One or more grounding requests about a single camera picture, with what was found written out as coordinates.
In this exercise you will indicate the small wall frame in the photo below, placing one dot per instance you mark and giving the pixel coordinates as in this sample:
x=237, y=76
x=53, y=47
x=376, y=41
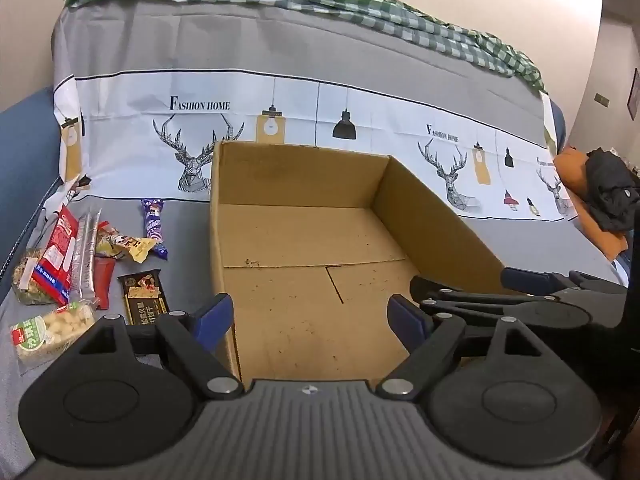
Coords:
x=635, y=92

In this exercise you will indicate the brown cardboard box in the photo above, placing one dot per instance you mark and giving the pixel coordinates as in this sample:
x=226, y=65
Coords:
x=300, y=240

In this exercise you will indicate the black snack bar packet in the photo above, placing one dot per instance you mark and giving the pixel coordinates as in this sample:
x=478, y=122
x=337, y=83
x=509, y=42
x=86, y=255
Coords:
x=144, y=297

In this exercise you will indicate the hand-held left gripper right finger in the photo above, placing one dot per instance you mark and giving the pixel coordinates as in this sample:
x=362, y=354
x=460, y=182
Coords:
x=405, y=323

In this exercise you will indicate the clear packet of grains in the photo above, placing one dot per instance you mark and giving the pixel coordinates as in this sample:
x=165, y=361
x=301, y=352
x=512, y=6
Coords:
x=25, y=280

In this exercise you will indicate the black garment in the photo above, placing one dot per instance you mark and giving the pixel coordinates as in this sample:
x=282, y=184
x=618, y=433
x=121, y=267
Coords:
x=607, y=190

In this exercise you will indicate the clear packet of white puffs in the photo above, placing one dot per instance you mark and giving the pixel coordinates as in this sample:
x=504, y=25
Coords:
x=55, y=327

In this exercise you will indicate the orange cushion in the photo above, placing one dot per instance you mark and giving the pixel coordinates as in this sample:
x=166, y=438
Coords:
x=570, y=170

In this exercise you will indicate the wall switch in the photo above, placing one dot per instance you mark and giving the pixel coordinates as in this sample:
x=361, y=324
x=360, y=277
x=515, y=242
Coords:
x=601, y=100

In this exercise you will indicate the yellow red cartoon packet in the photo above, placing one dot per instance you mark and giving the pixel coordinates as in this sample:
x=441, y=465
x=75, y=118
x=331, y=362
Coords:
x=112, y=242

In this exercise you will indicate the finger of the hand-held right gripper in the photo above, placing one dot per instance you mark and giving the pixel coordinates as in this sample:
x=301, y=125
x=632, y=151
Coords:
x=525, y=278
x=465, y=305

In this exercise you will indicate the dark red snack packet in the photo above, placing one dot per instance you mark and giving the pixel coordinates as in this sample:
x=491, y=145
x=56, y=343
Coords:
x=104, y=282

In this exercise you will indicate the grey deer printed sheet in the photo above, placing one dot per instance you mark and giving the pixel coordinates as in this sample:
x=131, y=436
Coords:
x=350, y=50

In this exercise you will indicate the purple snack packet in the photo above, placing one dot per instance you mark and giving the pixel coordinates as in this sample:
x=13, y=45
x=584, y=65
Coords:
x=152, y=225

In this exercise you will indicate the silver stick packet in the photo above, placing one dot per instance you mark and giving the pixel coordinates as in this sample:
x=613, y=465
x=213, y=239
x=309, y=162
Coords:
x=93, y=232
x=80, y=265

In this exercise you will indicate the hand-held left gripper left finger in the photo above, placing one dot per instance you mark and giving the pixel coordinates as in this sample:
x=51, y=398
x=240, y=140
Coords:
x=216, y=318

